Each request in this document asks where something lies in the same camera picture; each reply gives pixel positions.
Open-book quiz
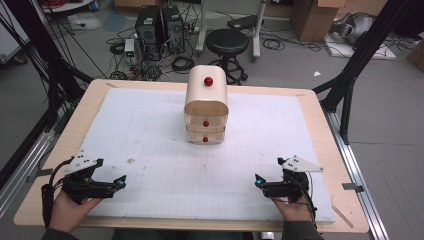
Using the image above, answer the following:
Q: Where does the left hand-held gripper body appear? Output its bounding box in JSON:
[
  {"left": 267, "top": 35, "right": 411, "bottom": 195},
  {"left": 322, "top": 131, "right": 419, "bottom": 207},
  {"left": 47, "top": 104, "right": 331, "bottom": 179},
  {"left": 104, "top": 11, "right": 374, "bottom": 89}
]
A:
[{"left": 61, "top": 151, "right": 118, "bottom": 205}]

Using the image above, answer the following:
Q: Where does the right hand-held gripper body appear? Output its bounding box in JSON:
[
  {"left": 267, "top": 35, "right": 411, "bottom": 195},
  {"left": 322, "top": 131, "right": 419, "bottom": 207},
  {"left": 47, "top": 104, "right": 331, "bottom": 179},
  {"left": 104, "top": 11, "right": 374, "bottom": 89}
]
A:
[{"left": 264, "top": 154, "right": 324, "bottom": 204}]

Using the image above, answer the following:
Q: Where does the person's right hand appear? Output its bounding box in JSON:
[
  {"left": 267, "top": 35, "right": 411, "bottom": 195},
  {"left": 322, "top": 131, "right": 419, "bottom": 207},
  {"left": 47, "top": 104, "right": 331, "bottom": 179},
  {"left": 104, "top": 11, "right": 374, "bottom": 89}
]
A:
[{"left": 271, "top": 196, "right": 315, "bottom": 223}]

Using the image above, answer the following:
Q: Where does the person's left hand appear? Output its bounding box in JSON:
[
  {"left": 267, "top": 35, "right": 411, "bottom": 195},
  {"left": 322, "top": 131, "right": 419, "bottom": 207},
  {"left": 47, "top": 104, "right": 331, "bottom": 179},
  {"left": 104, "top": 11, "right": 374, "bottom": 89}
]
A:
[{"left": 49, "top": 190, "right": 103, "bottom": 234}]

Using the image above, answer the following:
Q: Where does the grey metal clip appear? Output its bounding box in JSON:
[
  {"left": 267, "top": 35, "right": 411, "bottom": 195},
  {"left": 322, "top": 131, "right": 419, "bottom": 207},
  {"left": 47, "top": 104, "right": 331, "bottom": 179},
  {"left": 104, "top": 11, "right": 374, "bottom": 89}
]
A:
[
  {"left": 341, "top": 182, "right": 365, "bottom": 194},
  {"left": 25, "top": 168, "right": 54, "bottom": 184}
]

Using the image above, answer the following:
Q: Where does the white grid mat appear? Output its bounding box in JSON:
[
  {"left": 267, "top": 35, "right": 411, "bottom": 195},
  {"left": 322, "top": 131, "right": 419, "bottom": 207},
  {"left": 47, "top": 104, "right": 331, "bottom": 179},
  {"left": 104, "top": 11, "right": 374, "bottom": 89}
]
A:
[{"left": 77, "top": 87, "right": 337, "bottom": 224}]

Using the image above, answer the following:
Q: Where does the thin wooden strip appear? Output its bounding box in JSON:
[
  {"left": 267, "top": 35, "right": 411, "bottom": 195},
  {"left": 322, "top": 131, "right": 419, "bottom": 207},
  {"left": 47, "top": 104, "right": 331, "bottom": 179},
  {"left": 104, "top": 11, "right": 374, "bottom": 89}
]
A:
[{"left": 331, "top": 204, "right": 355, "bottom": 230}]

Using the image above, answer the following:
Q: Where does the cream drawer with red knob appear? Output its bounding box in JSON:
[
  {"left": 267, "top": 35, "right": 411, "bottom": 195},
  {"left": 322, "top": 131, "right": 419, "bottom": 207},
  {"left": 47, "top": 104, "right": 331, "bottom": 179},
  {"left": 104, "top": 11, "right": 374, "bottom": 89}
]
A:
[
  {"left": 186, "top": 130, "right": 226, "bottom": 145},
  {"left": 185, "top": 114, "right": 229, "bottom": 130}
]

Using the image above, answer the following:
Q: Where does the cream mini drawer cabinet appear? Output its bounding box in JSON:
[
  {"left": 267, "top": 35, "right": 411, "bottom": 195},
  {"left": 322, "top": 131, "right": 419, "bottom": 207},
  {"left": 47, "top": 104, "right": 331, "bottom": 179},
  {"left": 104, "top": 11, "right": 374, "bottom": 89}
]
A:
[{"left": 183, "top": 64, "right": 230, "bottom": 145}]

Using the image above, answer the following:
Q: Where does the small grey power supply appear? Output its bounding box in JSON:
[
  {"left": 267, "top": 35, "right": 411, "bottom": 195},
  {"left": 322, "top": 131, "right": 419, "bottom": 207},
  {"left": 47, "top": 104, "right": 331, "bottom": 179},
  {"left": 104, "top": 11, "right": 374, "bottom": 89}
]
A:
[{"left": 123, "top": 38, "right": 137, "bottom": 65}]

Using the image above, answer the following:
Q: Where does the black round stool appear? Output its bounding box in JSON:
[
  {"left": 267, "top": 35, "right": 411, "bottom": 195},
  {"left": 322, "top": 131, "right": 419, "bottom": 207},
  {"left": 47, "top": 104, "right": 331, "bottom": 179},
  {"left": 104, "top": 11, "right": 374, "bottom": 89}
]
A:
[{"left": 205, "top": 28, "right": 250, "bottom": 86}]

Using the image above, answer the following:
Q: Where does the white flat board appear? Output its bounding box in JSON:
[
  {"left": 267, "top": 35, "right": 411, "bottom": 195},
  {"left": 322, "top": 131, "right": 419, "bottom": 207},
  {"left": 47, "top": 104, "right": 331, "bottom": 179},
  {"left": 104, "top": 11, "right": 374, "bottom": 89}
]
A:
[{"left": 324, "top": 33, "right": 398, "bottom": 61}]

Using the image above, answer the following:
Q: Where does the white stand leg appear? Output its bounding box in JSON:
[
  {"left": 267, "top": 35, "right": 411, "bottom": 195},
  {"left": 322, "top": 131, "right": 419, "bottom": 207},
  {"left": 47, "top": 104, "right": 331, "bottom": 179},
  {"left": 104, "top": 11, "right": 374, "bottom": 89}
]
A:
[
  {"left": 195, "top": 0, "right": 208, "bottom": 57},
  {"left": 251, "top": 0, "right": 268, "bottom": 61}
]

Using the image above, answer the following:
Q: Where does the black computer tower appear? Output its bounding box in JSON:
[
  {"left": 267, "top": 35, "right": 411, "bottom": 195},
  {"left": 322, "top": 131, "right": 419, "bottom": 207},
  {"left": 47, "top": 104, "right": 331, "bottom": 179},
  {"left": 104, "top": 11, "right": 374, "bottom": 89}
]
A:
[
  {"left": 161, "top": 5, "right": 186, "bottom": 55},
  {"left": 134, "top": 5, "right": 165, "bottom": 62}
]

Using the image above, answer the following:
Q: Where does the black flat case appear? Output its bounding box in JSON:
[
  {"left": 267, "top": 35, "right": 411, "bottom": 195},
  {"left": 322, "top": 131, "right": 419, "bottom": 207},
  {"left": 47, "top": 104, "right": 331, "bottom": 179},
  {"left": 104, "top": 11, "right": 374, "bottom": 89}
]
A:
[{"left": 226, "top": 14, "right": 260, "bottom": 31}]

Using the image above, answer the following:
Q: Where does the large cardboard box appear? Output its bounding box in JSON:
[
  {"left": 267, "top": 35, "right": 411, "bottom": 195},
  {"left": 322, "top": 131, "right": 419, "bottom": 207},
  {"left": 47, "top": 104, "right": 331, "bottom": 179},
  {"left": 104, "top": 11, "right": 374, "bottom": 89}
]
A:
[{"left": 289, "top": 0, "right": 348, "bottom": 43}]

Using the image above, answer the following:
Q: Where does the grey rounded machine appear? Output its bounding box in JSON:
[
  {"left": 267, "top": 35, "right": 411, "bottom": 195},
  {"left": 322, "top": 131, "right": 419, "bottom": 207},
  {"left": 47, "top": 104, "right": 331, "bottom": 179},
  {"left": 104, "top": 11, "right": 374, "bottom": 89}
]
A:
[{"left": 329, "top": 12, "right": 377, "bottom": 46}]

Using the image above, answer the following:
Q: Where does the small cardboard box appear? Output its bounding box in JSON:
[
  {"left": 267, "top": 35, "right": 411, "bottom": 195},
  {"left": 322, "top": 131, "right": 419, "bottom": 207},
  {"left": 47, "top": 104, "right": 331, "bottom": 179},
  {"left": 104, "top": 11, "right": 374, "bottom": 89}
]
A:
[{"left": 406, "top": 32, "right": 424, "bottom": 73}]

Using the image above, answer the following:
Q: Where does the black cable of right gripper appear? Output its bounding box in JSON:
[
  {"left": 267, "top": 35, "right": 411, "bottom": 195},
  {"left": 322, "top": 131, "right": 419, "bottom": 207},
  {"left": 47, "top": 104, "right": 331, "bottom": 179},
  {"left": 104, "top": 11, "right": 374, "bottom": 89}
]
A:
[{"left": 293, "top": 171, "right": 318, "bottom": 231}]

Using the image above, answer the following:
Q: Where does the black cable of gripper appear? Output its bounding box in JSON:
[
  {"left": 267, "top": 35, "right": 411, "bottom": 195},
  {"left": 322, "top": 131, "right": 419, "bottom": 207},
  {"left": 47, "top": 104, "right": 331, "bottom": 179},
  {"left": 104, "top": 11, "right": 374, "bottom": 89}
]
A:
[
  {"left": 293, "top": 171, "right": 318, "bottom": 231},
  {"left": 40, "top": 156, "right": 75, "bottom": 230}
]

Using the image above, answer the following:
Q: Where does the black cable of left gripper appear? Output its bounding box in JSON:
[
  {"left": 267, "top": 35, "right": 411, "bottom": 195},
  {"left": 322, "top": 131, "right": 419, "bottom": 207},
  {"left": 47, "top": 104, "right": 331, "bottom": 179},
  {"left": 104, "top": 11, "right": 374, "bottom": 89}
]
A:
[{"left": 40, "top": 156, "right": 75, "bottom": 230}]

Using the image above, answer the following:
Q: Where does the aluminium rail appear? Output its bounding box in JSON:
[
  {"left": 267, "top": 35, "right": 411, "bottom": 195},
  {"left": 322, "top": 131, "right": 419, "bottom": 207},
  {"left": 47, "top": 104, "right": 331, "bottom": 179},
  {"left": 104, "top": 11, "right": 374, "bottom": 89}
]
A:
[
  {"left": 323, "top": 108, "right": 390, "bottom": 240},
  {"left": 0, "top": 128, "right": 63, "bottom": 219}
]

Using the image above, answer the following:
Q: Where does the black metal frame post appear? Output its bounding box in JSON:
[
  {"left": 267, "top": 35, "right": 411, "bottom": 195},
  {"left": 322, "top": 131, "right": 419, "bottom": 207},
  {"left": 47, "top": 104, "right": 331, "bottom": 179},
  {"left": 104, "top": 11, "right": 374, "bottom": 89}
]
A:
[
  {"left": 312, "top": 0, "right": 424, "bottom": 146},
  {"left": 0, "top": 0, "right": 95, "bottom": 191}
]

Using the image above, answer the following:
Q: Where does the black coiled cable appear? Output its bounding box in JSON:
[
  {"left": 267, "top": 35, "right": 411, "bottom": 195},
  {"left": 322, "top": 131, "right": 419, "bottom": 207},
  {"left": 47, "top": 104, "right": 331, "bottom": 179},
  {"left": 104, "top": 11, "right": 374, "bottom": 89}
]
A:
[
  {"left": 261, "top": 37, "right": 287, "bottom": 52},
  {"left": 171, "top": 55, "right": 196, "bottom": 73}
]

